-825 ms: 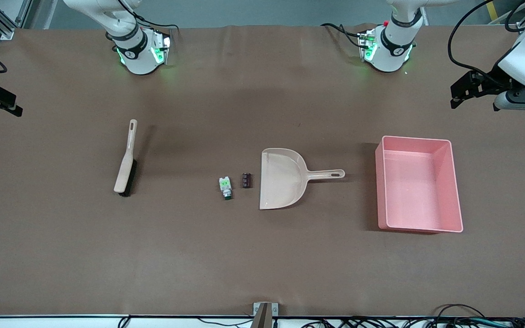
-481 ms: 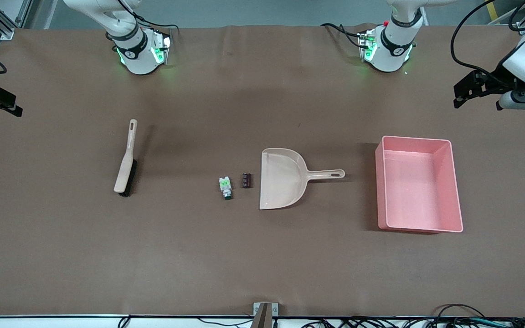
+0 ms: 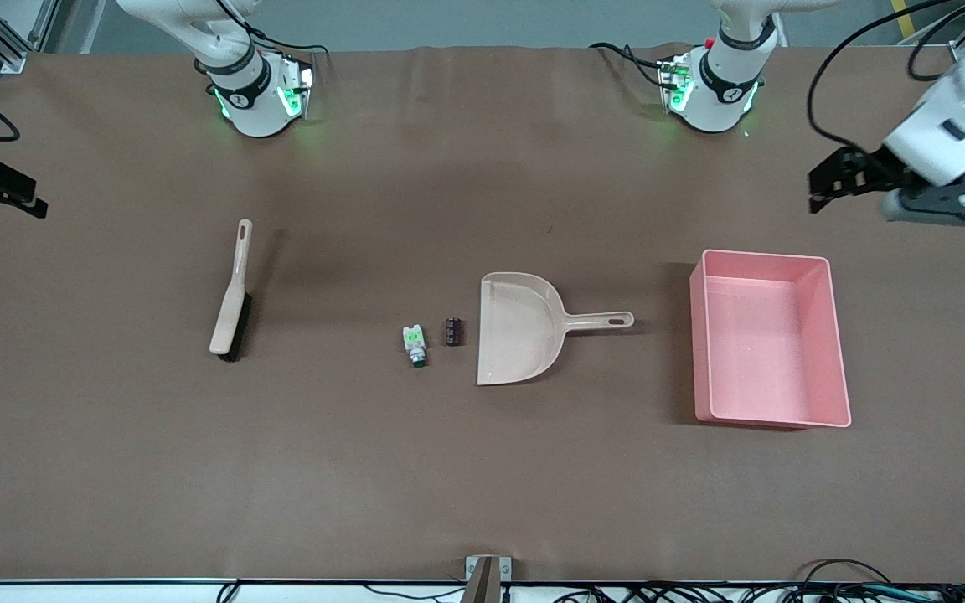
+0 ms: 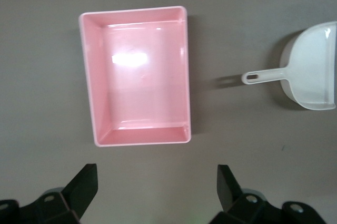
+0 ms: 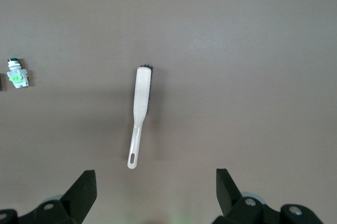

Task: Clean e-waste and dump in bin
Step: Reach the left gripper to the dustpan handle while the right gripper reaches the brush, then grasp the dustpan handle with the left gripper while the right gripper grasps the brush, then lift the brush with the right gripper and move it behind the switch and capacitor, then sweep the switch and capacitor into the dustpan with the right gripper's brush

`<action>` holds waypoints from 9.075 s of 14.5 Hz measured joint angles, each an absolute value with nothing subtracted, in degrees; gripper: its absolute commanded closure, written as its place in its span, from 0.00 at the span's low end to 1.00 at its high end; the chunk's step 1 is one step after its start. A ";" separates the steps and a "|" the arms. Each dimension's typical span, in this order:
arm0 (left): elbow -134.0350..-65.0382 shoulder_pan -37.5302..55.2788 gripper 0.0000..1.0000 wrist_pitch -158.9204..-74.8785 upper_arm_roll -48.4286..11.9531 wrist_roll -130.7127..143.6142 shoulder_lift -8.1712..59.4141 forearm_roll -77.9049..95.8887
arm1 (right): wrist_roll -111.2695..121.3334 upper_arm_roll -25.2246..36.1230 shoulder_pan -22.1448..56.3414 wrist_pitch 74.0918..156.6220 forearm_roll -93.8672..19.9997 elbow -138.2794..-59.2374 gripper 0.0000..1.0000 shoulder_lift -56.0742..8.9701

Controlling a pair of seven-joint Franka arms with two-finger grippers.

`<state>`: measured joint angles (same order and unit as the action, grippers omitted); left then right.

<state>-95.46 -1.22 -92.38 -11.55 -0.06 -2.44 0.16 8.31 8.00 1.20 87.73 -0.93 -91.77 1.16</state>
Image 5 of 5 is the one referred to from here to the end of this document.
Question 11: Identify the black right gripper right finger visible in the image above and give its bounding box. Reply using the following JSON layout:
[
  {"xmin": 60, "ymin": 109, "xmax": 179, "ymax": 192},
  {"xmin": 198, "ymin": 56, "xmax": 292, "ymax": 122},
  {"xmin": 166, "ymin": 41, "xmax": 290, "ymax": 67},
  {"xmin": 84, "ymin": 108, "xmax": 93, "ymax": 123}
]
[{"xmin": 213, "ymin": 168, "xmax": 323, "ymax": 224}]

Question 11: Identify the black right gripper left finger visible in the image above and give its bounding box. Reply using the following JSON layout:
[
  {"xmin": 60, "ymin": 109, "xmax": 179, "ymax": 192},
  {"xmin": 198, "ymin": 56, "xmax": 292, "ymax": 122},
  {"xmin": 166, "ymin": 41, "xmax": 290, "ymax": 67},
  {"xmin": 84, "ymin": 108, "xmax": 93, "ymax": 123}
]
[{"xmin": 0, "ymin": 170, "xmax": 97, "ymax": 224}]

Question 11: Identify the beige brush with black bristles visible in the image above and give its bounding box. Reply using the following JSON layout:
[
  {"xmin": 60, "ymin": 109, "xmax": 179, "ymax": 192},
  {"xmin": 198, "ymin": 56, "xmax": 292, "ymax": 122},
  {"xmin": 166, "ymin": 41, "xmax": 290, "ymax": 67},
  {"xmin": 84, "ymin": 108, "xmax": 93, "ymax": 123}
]
[{"xmin": 127, "ymin": 64, "xmax": 155, "ymax": 170}]

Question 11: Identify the white green push-button switch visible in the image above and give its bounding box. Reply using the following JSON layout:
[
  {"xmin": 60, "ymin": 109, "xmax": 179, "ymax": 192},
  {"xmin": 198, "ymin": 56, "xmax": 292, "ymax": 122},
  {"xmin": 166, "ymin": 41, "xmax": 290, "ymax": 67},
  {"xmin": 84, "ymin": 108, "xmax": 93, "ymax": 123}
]
[{"xmin": 6, "ymin": 57, "xmax": 30, "ymax": 90}]

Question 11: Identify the brown table cover mat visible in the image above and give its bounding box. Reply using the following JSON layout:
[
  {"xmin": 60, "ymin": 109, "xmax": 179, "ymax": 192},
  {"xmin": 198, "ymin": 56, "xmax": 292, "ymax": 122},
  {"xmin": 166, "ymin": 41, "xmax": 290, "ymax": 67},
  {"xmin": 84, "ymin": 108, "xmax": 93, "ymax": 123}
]
[{"xmin": 0, "ymin": 0, "xmax": 337, "ymax": 224}]

